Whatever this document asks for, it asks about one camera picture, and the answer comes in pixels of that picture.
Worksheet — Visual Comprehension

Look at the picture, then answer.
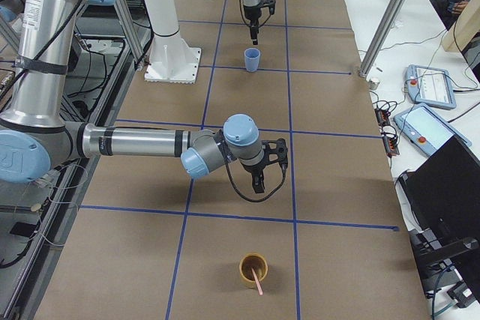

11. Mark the teach pendant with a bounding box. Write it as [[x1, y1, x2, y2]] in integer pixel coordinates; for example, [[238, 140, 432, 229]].
[[393, 103, 472, 156], [406, 64, 457, 109]]

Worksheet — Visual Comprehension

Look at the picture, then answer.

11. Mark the small metal cylinder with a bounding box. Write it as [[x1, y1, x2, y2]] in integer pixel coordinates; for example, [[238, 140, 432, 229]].
[[367, 77, 380, 91]]

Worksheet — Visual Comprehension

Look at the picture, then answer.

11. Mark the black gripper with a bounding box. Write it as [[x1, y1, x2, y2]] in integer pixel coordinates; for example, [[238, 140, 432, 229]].
[[242, 5, 262, 45], [241, 160, 269, 193]]

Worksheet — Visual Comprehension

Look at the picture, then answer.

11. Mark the brown paper table cover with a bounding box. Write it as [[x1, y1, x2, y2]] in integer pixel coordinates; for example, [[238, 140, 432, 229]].
[[35, 0, 428, 319]]

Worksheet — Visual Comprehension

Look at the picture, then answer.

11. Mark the black monitor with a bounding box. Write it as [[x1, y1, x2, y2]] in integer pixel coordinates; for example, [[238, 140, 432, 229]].
[[400, 136, 479, 298]]

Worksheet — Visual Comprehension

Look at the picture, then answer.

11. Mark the yellow wooden cup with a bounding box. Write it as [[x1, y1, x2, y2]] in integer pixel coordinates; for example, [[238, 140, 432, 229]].
[[238, 253, 269, 289]]

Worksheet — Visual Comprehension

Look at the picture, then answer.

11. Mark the aluminium frame post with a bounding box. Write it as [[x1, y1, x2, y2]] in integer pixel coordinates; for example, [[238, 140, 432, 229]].
[[358, 0, 405, 79]]

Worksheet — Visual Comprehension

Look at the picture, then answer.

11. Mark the blue cup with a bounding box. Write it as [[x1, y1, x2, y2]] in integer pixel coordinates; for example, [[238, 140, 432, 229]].
[[244, 47, 261, 73]]

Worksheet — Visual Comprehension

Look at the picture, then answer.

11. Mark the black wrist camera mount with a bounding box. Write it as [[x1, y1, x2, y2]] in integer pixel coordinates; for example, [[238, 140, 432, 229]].
[[262, 138, 288, 172]]

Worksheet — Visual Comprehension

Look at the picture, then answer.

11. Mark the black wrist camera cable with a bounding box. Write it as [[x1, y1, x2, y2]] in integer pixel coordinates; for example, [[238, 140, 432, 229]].
[[219, 139, 288, 203]]

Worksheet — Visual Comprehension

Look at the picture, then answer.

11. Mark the pink chopstick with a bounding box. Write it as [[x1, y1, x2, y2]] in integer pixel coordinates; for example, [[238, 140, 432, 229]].
[[251, 268, 263, 296]]

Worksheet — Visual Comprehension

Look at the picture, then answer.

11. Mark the near teach pendant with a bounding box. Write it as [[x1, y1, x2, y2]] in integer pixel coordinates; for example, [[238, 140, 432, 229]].
[[393, 103, 472, 156]]

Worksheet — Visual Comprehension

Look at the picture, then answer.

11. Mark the far teach pendant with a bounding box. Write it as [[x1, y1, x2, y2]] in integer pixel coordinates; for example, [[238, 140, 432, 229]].
[[406, 64, 457, 109]]

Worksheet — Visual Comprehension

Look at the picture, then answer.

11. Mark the black orange terminal strip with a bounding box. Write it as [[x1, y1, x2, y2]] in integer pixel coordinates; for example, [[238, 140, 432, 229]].
[[374, 107, 400, 158]]

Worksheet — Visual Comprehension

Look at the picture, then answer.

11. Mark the white camera post base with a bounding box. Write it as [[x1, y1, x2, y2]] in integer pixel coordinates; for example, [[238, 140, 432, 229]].
[[144, 0, 201, 84]]

